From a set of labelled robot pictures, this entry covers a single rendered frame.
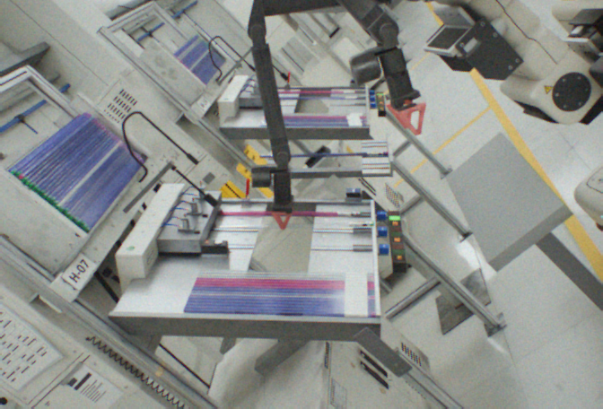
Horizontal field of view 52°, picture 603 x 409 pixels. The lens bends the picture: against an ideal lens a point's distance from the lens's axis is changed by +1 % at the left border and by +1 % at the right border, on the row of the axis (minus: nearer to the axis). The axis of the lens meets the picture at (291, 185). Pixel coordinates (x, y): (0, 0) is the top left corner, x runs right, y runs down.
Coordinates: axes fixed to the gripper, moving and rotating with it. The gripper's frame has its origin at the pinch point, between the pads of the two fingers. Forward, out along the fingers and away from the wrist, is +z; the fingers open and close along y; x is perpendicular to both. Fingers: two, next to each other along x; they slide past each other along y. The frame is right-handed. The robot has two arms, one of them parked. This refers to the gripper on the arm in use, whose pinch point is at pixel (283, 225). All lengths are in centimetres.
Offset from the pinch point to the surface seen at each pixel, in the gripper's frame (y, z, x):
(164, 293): 37.0, 3.1, -29.4
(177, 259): 19.1, 2.8, -30.6
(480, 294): -44, 52, 77
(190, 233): 13.6, -3.4, -27.3
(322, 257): 16.7, 1.5, 13.8
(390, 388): 16, 51, 37
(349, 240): 6.3, 1.1, 21.9
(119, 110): -97, -7, -89
